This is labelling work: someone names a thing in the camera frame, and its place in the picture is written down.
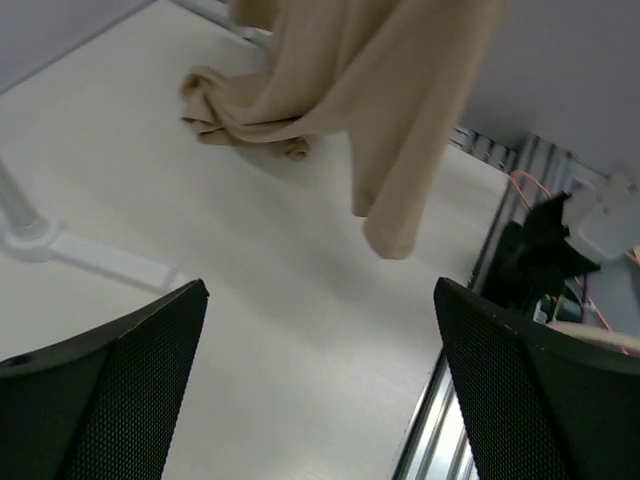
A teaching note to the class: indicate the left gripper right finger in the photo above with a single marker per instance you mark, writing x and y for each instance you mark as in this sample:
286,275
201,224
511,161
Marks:
536,403

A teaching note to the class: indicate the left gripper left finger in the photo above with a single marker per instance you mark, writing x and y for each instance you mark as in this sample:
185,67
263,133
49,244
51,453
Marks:
103,404

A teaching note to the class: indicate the beige t shirt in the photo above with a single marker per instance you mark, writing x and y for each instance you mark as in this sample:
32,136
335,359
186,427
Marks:
394,76

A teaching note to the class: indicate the clothes rack metal white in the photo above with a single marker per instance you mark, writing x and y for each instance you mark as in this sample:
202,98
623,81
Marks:
31,236

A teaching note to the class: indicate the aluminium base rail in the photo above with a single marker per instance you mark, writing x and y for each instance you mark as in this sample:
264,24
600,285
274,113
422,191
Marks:
435,444

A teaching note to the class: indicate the right black mount plate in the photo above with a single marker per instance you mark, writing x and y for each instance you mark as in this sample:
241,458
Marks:
533,259

